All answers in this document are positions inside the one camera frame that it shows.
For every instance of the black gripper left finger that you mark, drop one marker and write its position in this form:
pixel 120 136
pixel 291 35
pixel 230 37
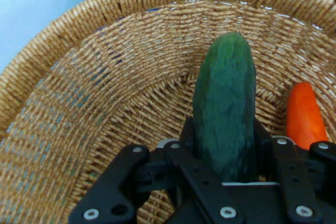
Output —
pixel 199 182

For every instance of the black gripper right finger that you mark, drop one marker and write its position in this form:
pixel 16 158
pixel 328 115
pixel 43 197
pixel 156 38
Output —
pixel 299 182

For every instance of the dark green cucumber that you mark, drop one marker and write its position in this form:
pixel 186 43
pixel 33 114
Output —
pixel 225 103

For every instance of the orange carrot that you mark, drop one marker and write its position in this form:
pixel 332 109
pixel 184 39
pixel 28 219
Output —
pixel 304 113

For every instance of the woven wicker basket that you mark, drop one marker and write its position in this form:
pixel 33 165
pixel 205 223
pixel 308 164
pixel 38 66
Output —
pixel 105 90

